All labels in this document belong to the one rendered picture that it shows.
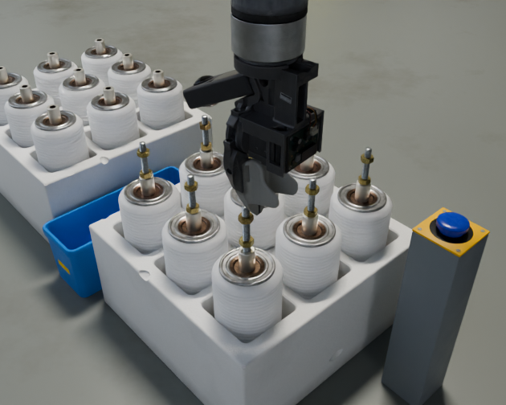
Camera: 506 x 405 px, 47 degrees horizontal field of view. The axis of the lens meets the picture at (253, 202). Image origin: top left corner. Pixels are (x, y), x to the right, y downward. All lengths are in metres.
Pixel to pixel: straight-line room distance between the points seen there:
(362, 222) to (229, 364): 0.29
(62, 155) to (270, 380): 0.59
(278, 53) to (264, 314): 0.36
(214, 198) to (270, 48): 0.44
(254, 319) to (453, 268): 0.26
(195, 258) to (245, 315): 0.11
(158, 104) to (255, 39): 0.68
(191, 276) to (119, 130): 0.44
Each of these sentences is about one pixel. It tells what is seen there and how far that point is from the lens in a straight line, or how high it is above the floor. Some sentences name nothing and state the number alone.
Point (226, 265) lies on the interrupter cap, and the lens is 0.79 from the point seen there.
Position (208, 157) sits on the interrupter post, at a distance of 0.97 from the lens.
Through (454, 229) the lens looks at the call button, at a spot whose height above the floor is 0.33.
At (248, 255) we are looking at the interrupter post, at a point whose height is 0.28.
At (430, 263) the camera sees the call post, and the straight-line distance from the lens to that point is 0.79.
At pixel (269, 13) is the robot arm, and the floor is 0.61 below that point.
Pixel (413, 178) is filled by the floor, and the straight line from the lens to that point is 1.45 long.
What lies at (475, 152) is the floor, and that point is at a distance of 1.61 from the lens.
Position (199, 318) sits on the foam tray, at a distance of 0.83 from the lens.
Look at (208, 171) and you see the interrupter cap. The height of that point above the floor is 0.25.
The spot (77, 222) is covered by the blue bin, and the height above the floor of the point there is 0.09.
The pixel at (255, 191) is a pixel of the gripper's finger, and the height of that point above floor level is 0.39.
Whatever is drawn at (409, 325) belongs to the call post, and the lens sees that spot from 0.88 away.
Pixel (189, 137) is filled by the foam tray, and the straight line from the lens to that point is 1.27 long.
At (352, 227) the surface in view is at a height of 0.23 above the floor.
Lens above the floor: 0.79
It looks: 36 degrees down
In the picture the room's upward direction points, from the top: straight up
